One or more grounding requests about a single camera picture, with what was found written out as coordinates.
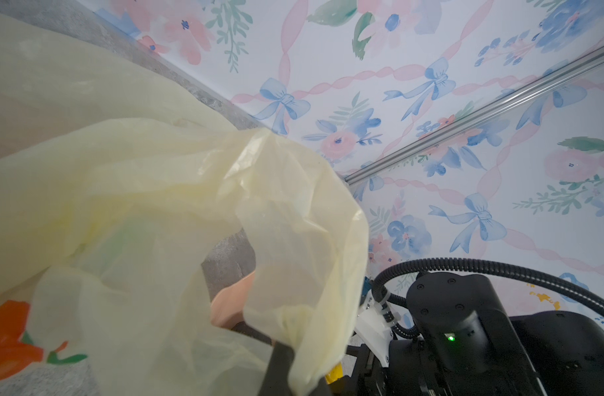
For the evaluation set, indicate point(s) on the yellow plastic bag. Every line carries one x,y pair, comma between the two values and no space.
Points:
116,184

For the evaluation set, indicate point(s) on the right corner aluminium post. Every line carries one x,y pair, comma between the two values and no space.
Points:
557,79

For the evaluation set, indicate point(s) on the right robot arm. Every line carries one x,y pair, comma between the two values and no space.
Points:
469,345

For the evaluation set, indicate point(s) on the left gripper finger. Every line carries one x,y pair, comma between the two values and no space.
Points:
275,382

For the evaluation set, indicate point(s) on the pink scalloped plate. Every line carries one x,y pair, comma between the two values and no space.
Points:
226,310

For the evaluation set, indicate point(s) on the yellow lemon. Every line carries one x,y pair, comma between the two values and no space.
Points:
335,374

